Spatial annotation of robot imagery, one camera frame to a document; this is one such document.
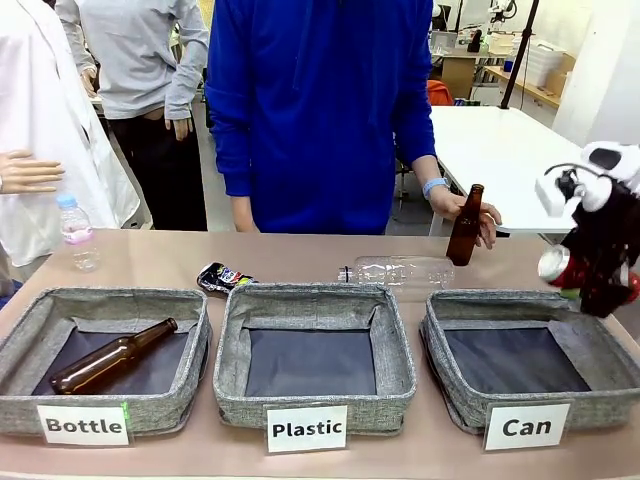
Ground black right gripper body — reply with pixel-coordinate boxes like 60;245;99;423
562;182;640;266

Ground crushed red can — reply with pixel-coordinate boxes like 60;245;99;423
537;245;640;304

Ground brown glass beer bottle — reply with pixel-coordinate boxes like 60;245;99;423
48;317;180;396
445;183;486;268

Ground large clear plastic bottle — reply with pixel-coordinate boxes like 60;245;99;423
338;254;456;292

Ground crushed dark blue can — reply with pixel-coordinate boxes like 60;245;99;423
196;261;259;294

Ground small plastic bottle pink label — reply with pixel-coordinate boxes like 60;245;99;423
55;193;101;274

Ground blue-sleeved left forearm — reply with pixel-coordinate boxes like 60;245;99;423
392;99;450;201

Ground blue-sleeved right forearm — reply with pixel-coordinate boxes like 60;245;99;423
207;84;257;199

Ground grey fabric basket Can label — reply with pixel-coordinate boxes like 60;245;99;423
421;289;640;435

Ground white sign reading Can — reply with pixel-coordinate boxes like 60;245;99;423
482;401;574;453

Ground grey fabric basket Plastic label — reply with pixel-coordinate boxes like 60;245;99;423
213;283;418;437

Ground grey fabric basket Bottle label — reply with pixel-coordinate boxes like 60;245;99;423
0;286;214;437

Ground blue-sweater person left hand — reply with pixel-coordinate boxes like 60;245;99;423
429;191;503;250

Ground blue-sweater person right hand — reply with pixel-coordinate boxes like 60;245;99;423
232;194;262;234

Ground white-coat person hand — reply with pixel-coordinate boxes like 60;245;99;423
0;148;67;197

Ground white background table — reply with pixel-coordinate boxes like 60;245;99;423
428;104;600;237

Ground cardboard box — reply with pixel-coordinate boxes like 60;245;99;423
547;52;577;97

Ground wooden workbench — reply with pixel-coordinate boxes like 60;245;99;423
482;64;562;109

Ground light blue wristband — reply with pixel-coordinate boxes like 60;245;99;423
422;177;450;201

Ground stacked white crates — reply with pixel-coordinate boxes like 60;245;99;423
524;39;570;86

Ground black tripod pole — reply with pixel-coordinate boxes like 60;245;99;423
499;0;542;111

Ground orange chair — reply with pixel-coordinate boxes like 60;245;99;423
428;79;455;106

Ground white sign reading Plastic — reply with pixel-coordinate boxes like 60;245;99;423
263;403;350;455

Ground person in blue sweater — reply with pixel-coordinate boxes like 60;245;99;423
204;0;436;236

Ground person in grey top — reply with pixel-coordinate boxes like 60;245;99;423
54;0;210;232

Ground white sign reading Bottle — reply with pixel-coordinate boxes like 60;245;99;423
36;402;135;448

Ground person in white coat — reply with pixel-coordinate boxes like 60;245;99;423
0;0;142;296

